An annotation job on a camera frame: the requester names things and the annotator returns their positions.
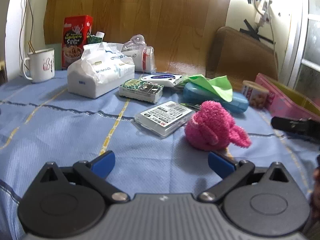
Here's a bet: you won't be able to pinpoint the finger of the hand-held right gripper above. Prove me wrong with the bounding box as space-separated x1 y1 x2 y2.
271 116 320 144

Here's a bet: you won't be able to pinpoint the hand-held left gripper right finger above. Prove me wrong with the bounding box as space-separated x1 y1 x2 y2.
199 152 296 203

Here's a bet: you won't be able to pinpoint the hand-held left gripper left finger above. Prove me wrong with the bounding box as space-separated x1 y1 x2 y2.
30 150 130 203

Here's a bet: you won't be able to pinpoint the pink fuzzy sock ball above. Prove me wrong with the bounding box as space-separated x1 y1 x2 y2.
184 100 251 151

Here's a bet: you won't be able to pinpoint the green cloth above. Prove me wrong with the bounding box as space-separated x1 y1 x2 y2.
184 74 233 102

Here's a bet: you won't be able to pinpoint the white soft tissue pack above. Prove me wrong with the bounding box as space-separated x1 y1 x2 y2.
67 42 135 99

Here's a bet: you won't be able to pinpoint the pink box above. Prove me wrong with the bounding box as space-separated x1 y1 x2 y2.
255 73 320 124

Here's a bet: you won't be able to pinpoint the small printed snack cup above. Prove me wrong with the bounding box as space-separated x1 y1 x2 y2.
241 80 270 109

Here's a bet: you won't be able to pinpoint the blue tablecloth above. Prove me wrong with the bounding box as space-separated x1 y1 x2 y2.
0 69 320 240

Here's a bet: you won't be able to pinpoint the blue glasses case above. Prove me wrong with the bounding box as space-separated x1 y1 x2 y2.
183 82 249 113

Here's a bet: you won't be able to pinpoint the clear plastic case white label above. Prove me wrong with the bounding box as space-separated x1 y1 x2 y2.
135 101 197 138

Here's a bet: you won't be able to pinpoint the green white tissue packet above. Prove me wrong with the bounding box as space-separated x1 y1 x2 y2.
119 79 164 104

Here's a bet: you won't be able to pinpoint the brown chair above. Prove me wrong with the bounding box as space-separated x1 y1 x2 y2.
205 26 279 85

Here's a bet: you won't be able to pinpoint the black tape cross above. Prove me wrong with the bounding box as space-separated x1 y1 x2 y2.
240 19 274 44

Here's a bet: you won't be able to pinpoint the blue white wet wipes pack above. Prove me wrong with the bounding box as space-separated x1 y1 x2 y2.
141 73 184 87

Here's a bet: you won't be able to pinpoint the clear bag with white packet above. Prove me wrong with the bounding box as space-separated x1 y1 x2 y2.
121 34 157 73

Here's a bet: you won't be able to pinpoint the pale green board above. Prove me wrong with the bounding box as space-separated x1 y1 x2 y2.
45 44 63 70

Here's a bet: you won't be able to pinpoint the white enamel mug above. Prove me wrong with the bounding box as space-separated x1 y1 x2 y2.
20 48 55 83

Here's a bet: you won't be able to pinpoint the green carton white cap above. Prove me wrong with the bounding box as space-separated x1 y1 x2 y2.
87 31 105 44

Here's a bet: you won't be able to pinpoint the red cereal box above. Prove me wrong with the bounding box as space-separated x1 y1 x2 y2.
62 15 94 70

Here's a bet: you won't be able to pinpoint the white window frame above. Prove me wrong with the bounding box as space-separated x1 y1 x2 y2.
282 0 320 100

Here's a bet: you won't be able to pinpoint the white cable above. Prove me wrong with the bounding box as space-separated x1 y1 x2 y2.
267 17 278 55

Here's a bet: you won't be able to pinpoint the white wall power adapter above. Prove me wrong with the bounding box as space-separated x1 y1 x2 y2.
254 0 273 27

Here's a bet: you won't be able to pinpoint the thin dark wall cables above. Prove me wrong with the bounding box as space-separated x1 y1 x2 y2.
21 0 34 53

